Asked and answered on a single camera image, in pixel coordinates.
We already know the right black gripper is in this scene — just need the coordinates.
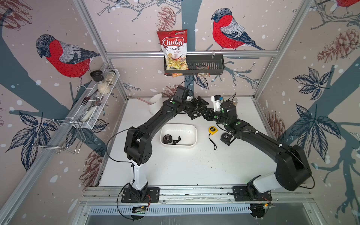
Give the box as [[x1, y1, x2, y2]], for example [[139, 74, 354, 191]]
[[198, 108, 229, 128]]

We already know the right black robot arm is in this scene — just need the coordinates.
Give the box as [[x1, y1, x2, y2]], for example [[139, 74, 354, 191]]
[[199, 106, 312, 193]]

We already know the red cassava chips bag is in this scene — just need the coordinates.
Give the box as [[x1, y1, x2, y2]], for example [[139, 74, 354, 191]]
[[157, 30, 188, 71]]

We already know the black lid jar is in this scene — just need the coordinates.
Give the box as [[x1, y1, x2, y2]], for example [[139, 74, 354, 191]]
[[90, 70, 111, 94]]

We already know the white wire rack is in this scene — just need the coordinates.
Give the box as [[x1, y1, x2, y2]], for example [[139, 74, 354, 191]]
[[54, 69, 120, 129]]

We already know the white storage box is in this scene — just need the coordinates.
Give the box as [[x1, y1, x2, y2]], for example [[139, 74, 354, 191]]
[[160, 123, 197, 148]]

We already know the spice jar silver lid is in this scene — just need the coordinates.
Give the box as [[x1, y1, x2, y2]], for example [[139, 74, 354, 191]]
[[232, 97, 238, 107]]

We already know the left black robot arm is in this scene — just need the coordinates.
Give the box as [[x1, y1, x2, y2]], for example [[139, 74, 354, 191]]
[[124, 96, 209, 196]]

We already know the metal fork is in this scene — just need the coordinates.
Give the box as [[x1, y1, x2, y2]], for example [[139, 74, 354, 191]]
[[82, 90, 98, 106]]

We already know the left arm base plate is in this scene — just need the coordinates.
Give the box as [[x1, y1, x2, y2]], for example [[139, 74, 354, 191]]
[[121, 187, 160, 203]]

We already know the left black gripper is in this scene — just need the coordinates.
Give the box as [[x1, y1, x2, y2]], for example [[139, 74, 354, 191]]
[[181, 96, 209, 119]]

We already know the metal spoon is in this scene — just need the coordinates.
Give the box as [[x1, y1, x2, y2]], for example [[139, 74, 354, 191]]
[[85, 100, 102, 114]]

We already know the yellow tape measure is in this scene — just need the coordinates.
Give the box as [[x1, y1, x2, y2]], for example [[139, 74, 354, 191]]
[[208, 126, 218, 150]]

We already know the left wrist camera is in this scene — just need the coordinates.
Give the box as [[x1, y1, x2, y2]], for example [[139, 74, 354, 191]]
[[172, 86, 193, 104]]

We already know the pink utensil handle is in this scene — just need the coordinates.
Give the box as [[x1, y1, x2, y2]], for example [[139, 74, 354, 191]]
[[137, 98, 153, 105]]

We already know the black wall basket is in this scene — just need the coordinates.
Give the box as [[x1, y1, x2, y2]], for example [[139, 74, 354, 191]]
[[164, 55, 225, 76]]

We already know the white utensil cup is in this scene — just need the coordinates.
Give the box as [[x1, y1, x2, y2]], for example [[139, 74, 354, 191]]
[[148, 94, 163, 115]]

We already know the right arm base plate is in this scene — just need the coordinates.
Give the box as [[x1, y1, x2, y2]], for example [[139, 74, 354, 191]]
[[231, 185, 272, 202]]

